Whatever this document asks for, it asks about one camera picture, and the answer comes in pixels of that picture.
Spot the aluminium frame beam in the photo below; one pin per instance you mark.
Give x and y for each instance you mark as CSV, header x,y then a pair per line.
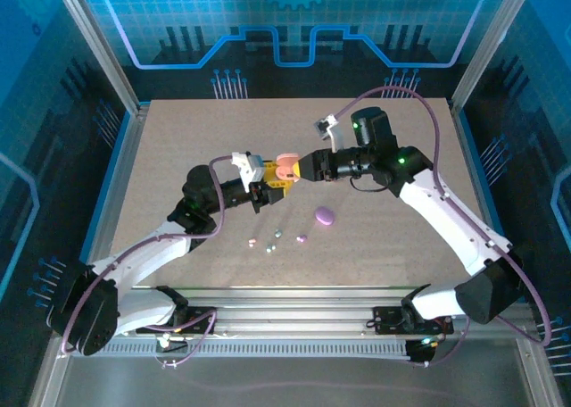
x,y
290,313

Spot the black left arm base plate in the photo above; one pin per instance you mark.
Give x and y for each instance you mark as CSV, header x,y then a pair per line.
x,y
201,326

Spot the aluminium frame post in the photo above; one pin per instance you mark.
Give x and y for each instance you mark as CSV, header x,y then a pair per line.
x,y
490,45
101,45

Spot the pink earbud charging case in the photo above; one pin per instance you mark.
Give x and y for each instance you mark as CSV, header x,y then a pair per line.
x,y
285,159

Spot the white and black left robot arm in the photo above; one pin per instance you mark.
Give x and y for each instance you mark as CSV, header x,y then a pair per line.
x,y
143,255

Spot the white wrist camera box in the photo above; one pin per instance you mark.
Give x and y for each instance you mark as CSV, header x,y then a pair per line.
x,y
250,166
335,139

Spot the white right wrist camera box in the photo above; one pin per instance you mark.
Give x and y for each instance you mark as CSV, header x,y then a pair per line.
x,y
335,139

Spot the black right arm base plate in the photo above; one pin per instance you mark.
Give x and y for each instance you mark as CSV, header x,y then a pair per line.
x,y
386,324

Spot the aluminium table side rail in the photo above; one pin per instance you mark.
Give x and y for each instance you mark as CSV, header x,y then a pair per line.
x,y
466,157
128,157

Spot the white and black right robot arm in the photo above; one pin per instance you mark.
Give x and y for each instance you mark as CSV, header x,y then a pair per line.
x,y
446,219

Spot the purple earbud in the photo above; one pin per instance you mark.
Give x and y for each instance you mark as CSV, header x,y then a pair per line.
x,y
302,238

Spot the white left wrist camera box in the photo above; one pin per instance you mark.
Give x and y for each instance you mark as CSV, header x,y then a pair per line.
x,y
250,166

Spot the grey metal sheet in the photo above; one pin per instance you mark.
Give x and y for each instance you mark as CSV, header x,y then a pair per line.
x,y
285,380

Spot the black control box with lights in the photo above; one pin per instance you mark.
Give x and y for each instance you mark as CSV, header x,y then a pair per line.
x,y
419,353

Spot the purple earbud charging case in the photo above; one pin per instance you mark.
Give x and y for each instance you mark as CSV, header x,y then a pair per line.
x,y
324,215

